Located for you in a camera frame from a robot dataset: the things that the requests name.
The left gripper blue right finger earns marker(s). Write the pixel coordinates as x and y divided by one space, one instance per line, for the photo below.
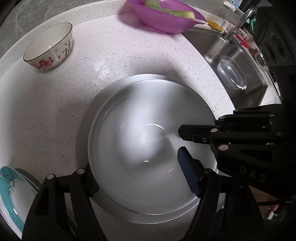
192 169

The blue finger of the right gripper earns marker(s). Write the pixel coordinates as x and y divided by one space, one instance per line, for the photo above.
201 134

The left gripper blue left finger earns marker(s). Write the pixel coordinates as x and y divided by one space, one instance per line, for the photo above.
93 187

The grey rimmed white plate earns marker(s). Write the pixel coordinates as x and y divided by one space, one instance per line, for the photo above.
34 182

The small white bowl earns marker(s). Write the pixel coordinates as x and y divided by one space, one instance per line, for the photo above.
152 145

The large white bowl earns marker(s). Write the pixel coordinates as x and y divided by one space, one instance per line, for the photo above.
150 148

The large teal floral plate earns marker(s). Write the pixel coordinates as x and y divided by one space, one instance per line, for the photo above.
17 196

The floral patterned ceramic bowl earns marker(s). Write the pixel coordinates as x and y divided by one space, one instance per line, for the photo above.
50 48

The person's right hand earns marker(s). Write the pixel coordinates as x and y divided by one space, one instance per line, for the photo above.
272 208

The clear glass bowl in sink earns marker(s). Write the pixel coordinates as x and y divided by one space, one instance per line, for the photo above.
231 74

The stainless steel sink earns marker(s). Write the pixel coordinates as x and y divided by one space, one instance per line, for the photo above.
212 46

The chrome faucet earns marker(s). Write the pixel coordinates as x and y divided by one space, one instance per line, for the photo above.
230 36

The yellow sponge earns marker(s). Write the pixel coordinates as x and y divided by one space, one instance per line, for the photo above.
215 26

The purple plastic basin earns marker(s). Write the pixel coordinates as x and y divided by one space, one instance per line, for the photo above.
166 22

